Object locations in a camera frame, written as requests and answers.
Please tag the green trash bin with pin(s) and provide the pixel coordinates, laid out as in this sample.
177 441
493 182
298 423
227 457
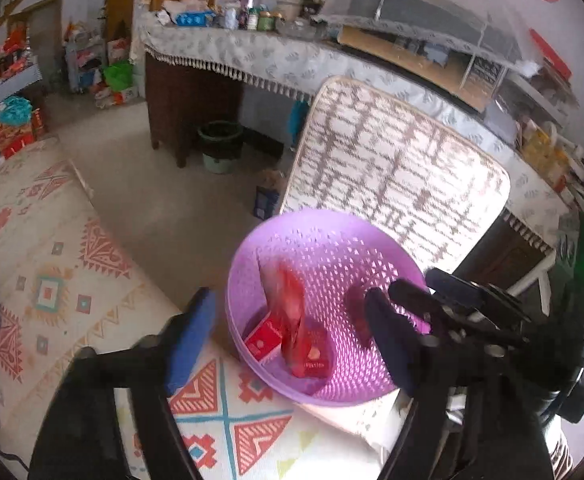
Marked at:
220 146

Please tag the storage rack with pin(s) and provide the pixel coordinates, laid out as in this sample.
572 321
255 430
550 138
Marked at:
84 60

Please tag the chair with patterned cushion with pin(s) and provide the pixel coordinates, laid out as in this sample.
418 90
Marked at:
397 160

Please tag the blue wipes packet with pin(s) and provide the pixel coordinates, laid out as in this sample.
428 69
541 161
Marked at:
194 19

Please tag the geometric patterned tablecloth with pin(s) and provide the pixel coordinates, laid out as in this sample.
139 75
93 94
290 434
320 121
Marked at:
72 260

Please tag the clear plastic bottle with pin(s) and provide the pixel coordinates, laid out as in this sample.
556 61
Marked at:
250 0

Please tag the green bag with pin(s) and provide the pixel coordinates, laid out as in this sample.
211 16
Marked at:
118 76

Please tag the mesh food cover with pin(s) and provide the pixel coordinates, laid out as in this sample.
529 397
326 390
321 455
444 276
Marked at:
422 5

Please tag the small red box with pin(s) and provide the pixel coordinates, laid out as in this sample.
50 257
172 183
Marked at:
262 341

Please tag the blue hanging cloth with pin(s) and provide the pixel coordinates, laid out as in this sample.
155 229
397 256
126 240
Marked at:
297 125

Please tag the red wall card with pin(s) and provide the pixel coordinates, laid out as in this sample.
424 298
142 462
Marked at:
552 55

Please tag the blue box on floor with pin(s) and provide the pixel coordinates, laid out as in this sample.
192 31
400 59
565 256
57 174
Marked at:
266 202

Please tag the purple plastic basket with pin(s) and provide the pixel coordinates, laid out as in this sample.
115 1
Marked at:
322 255

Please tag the red snack packet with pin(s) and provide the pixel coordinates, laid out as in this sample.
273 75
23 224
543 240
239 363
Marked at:
289 310

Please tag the dark red wrapper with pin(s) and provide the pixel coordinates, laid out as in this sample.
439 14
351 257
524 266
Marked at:
357 310

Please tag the red printed box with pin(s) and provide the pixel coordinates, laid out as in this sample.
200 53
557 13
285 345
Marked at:
318 355

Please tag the sideboard with patterned cloth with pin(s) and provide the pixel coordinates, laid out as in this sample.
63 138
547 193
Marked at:
282 60

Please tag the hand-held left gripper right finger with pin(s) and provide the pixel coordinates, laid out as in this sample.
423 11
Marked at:
387 345

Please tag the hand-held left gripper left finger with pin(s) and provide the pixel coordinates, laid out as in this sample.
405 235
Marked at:
192 340

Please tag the person's right forearm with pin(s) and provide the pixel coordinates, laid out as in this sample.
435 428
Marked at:
561 447

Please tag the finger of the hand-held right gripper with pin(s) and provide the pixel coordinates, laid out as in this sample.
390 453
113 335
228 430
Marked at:
422 305
462 290

